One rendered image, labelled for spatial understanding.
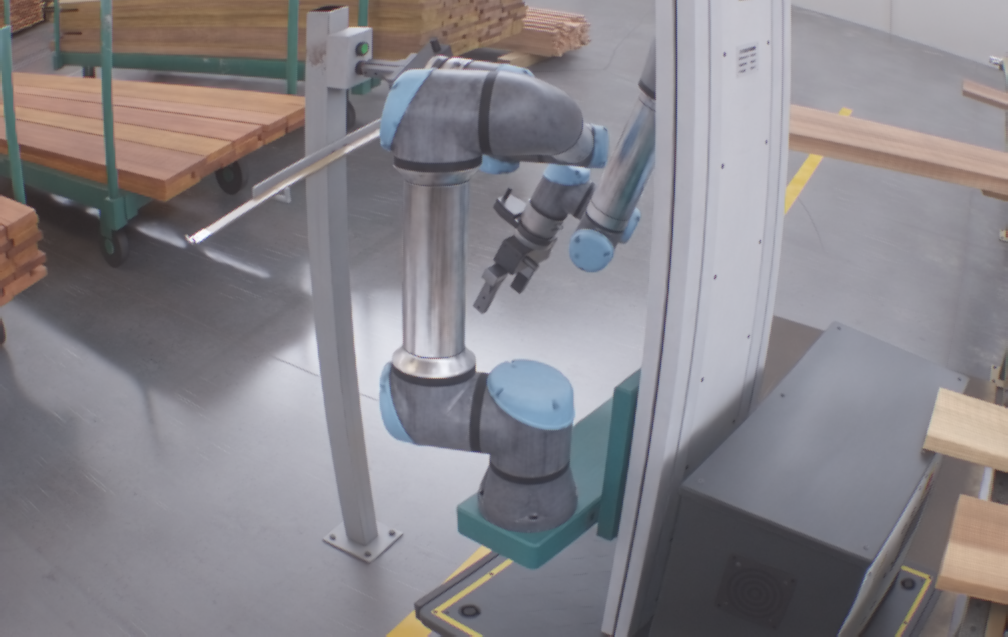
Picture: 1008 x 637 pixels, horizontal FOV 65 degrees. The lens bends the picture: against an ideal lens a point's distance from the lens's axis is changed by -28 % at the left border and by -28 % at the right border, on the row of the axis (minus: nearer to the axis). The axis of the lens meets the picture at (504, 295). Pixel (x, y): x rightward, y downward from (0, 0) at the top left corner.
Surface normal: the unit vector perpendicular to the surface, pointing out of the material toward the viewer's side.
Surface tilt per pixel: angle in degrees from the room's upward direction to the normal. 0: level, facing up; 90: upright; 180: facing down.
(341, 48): 90
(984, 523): 0
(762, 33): 90
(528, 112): 71
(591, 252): 90
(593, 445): 0
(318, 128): 90
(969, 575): 0
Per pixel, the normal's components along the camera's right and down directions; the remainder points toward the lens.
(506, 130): 0.03, 0.56
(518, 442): -0.19, 0.47
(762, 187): 0.77, 0.31
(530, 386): 0.14, -0.86
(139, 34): -0.51, 0.41
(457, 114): -0.18, 0.25
